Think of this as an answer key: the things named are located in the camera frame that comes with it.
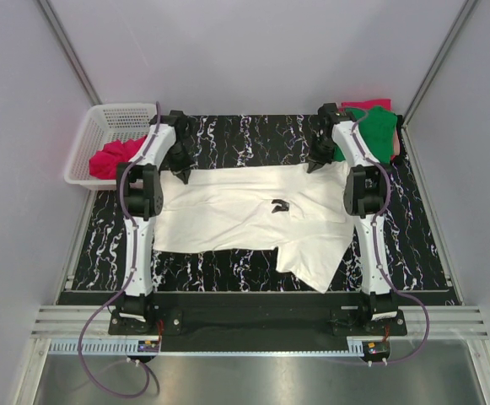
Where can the white printed t-shirt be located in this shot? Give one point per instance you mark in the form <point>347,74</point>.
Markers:
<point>261,208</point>

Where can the aluminium rail frame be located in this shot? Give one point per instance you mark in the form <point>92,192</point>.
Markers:
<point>443,359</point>

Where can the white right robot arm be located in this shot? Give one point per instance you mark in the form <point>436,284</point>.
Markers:
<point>366,198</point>

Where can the folded peach t-shirt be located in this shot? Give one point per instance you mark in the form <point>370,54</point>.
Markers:
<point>396,144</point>

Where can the folded green t-shirt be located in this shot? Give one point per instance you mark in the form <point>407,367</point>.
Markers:
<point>376,128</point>

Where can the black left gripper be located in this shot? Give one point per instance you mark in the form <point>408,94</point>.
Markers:
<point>180,167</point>

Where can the left controller board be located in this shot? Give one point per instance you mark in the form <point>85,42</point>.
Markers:
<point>148,346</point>

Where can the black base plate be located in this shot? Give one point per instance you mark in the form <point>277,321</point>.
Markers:
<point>256,323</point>

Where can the folded red t-shirt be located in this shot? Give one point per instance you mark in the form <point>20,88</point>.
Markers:
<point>367,105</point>

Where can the black marble pattern mat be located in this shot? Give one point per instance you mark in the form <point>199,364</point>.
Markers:
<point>415,258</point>

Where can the crumpled pink t-shirt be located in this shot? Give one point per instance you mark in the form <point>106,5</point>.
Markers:
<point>103,164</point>

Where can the controller board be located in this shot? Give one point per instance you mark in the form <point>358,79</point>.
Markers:
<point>378,348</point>
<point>148,346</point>

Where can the right controller board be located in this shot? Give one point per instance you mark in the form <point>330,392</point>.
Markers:
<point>378,348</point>

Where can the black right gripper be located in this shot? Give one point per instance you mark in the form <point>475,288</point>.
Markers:
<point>317,159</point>

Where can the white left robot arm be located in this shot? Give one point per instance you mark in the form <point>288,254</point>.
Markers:
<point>140,195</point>

